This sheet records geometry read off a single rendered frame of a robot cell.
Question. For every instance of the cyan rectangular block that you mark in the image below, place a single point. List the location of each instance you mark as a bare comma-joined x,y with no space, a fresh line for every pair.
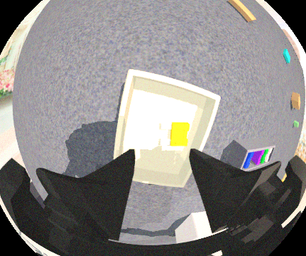
286,55

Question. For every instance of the tan rectangular block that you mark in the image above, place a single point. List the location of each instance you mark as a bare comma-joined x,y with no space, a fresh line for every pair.
241,8

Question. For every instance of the blue fuse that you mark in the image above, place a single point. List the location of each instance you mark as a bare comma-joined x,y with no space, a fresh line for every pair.
249,155

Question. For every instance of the orange cube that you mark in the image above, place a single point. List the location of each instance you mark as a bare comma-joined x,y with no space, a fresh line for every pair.
295,100

